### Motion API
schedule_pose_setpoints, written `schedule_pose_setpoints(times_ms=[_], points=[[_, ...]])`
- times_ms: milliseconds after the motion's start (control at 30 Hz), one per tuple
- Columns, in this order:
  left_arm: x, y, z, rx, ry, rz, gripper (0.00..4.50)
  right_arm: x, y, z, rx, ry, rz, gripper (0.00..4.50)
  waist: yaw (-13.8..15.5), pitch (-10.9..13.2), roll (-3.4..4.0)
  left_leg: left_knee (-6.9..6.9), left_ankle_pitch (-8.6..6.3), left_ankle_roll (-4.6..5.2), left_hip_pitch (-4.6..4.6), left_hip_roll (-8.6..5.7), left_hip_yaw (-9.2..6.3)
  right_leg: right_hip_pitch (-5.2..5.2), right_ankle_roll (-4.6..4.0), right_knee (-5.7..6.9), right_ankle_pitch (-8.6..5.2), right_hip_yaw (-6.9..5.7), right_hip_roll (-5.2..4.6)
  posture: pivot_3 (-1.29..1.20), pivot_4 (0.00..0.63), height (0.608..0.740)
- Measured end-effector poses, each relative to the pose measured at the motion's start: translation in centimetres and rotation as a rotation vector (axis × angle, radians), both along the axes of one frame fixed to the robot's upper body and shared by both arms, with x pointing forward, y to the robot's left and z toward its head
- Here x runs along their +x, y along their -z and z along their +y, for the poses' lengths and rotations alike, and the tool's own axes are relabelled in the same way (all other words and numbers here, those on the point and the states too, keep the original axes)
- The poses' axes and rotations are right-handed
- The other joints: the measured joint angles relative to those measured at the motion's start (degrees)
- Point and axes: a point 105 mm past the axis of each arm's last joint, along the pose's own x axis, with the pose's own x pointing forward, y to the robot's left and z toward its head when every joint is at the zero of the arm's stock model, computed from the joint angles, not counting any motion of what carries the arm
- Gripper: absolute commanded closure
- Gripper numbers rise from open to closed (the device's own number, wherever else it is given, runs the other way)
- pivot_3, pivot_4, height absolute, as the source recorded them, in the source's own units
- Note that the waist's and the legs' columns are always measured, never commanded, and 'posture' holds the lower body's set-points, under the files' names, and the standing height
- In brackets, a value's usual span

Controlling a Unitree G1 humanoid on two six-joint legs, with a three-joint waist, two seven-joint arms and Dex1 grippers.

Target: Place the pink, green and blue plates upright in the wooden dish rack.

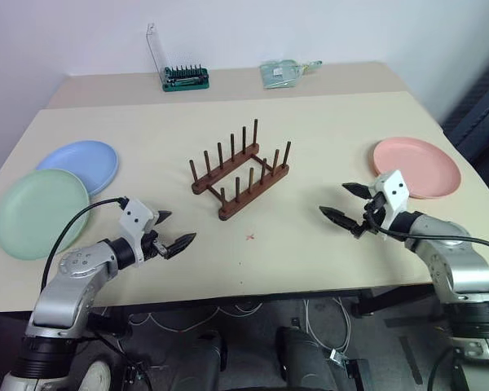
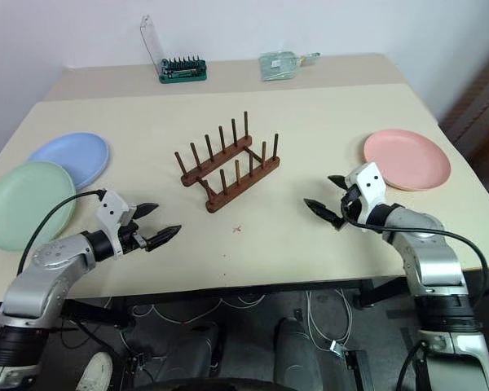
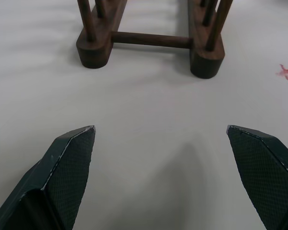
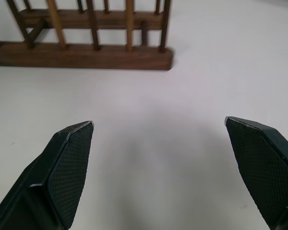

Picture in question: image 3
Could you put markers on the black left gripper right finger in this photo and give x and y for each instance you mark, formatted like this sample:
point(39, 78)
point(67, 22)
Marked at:
point(264, 172)

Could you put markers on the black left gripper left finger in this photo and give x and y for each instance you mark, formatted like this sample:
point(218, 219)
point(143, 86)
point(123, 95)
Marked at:
point(62, 177)

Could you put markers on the dark wooden dish rack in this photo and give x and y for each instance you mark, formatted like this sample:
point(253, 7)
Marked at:
point(148, 39)

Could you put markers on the red cross mark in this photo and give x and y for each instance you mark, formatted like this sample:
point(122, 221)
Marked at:
point(285, 72)

